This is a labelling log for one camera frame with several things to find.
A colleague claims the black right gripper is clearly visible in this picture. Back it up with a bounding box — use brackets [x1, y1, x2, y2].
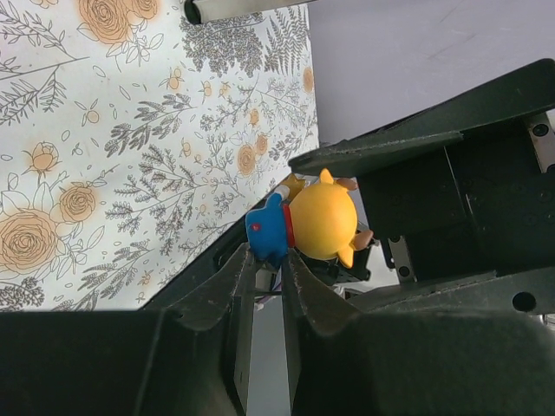
[289, 58, 554, 315]

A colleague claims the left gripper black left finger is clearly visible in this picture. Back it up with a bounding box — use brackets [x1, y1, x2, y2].
[1, 244, 256, 415]

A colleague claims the yellow round duck toy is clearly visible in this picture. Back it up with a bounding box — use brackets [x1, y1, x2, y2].
[245, 168, 374, 269]

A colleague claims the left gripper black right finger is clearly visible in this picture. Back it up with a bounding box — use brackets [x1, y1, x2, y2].
[282, 252, 554, 415]

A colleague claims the metal dish rack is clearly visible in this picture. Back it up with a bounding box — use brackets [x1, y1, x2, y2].
[184, 0, 311, 24]

